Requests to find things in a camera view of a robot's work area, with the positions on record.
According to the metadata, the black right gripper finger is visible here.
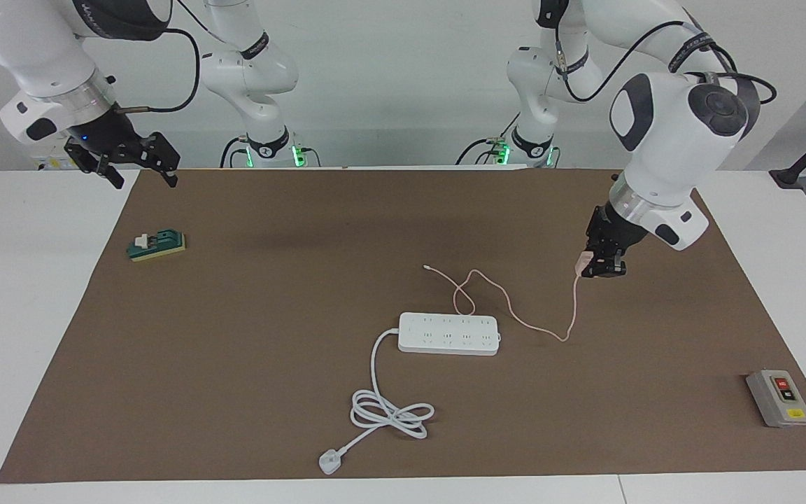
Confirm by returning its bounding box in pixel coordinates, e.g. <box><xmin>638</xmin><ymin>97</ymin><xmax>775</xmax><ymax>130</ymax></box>
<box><xmin>88</xmin><ymin>154</ymin><xmax>126</xmax><ymax>190</ymax></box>
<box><xmin>141</xmin><ymin>132</ymin><xmax>181</xmax><ymax>188</ymax></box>

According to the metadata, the pink charging cable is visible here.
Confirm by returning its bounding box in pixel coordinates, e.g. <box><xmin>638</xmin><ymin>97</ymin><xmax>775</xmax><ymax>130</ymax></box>
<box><xmin>423</xmin><ymin>264</ymin><xmax>584</xmax><ymax>342</ymax></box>

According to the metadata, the white power strip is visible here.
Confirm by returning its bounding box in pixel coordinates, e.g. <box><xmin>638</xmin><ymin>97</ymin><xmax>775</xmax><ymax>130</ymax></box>
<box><xmin>397</xmin><ymin>312</ymin><xmax>502</xmax><ymax>356</ymax></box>

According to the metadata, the white box with yellow label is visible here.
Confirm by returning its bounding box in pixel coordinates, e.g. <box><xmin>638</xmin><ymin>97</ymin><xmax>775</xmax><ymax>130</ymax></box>
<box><xmin>32</xmin><ymin>155</ymin><xmax>80</xmax><ymax>173</ymax></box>

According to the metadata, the brown table mat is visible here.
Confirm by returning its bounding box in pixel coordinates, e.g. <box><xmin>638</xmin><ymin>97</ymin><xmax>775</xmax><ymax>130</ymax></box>
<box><xmin>0</xmin><ymin>168</ymin><xmax>806</xmax><ymax>485</ymax></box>

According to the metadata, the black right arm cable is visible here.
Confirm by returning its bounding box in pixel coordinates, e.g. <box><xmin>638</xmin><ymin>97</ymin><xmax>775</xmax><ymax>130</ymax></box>
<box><xmin>113</xmin><ymin>0</ymin><xmax>202</xmax><ymax>114</ymax></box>

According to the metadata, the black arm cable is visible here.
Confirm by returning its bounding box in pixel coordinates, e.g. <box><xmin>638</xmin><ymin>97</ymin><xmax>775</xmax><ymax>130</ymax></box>
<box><xmin>113</xmin><ymin>0</ymin><xmax>202</xmax><ymax>114</ymax></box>
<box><xmin>553</xmin><ymin>20</ymin><xmax>776</xmax><ymax>106</ymax></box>

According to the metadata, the black base cable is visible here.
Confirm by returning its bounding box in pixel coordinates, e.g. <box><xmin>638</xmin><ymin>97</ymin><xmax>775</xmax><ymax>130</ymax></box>
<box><xmin>220</xmin><ymin>136</ymin><xmax>250</xmax><ymax>169</ymax></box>
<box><xmin>455</xmin><ymin>112</ymin><xmax>524</xmax><ymax>167</ymax></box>

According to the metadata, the green knife switch block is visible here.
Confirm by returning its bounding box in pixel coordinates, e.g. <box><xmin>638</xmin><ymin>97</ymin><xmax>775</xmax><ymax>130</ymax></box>
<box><xmin>127</xmin><ymin>230</ymin><xmax>187</xmax><ymax>263</ymax></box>

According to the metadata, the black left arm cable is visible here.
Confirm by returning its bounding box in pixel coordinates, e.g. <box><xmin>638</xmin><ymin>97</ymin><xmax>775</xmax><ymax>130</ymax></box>
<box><xmin>553</xmin><ymin>20</ymin><xmax>776</xmax><ymax>106</ymax></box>

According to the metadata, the grey on-off switch box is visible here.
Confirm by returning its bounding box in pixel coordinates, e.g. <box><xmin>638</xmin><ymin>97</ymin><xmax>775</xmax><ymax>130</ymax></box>
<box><xmin>746</xmin><ymin>370</ymin><xmax>806</xmax><ymax>428</ymax></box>

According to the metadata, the white power cord with plug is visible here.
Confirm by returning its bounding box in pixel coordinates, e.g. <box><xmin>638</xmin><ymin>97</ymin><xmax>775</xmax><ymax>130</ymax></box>
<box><xmin>318</xmin><ymin>329</ymin><xmax>436</xmax><ymax>476</ymax></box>

